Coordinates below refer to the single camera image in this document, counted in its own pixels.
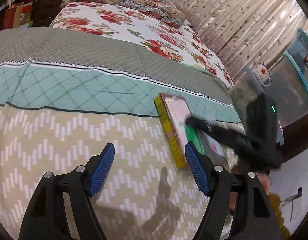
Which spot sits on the floral quilt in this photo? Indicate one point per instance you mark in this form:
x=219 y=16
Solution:
x=114 y=21

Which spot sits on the chevron beige bed blanket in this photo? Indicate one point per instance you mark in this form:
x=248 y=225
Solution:
x=65 y=94

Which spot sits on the green white carton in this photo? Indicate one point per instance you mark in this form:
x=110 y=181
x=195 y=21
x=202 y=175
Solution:
x=218 y=153

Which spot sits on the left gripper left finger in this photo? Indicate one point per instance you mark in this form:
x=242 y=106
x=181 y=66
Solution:
x=61 y=202

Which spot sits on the white enamel mug red star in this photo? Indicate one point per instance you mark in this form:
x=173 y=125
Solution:
x=263 y=75

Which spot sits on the clear storage bin blue handle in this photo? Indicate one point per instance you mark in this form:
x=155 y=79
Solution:
x=245 y=90

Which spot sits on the teal rimmed storage bin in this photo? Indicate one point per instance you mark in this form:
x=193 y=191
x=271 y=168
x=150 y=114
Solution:
x=289 y=87

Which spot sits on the yellow box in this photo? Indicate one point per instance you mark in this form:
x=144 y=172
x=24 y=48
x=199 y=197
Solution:
x=173 y=111

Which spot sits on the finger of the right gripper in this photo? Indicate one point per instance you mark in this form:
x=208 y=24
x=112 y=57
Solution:
x=228 y=137

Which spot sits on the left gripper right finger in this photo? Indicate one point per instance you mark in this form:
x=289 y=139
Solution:
x=244 y=195

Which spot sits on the beige patterned curtain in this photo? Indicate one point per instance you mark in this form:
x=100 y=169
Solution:
x=245 y=32

